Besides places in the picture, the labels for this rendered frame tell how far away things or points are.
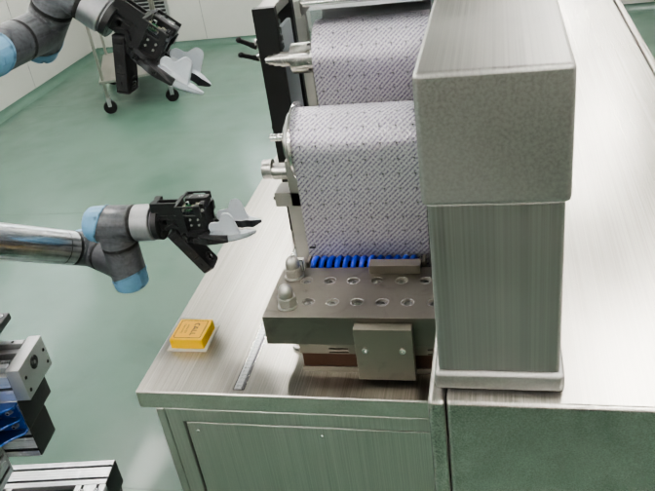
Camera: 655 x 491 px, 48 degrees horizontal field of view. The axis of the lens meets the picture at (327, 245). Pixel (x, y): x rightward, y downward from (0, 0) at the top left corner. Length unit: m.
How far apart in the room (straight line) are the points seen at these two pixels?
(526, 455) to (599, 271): 0.17
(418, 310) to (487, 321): 0.81
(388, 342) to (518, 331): 0.81
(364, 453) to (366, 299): 0.29
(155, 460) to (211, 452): 1.14
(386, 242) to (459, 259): 0.97
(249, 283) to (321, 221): 0.32
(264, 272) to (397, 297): 0.47
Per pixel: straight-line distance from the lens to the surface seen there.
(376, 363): 1.30
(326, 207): 1.39
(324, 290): 1.35
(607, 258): 0.63
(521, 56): 0.40
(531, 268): 0.44
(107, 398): 2.95
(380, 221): 1.39
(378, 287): 1.34
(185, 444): 1.50
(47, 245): 1.62
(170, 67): 1.39
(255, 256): 1.75
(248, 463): 1.49
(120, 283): 1.61
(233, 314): 1.57
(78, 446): 2.80
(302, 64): 1.59
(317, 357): 1.36
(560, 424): 0.50
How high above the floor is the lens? 1.77
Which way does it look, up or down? 30 degrees down
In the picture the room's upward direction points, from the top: 9 degrees counter-clockwise
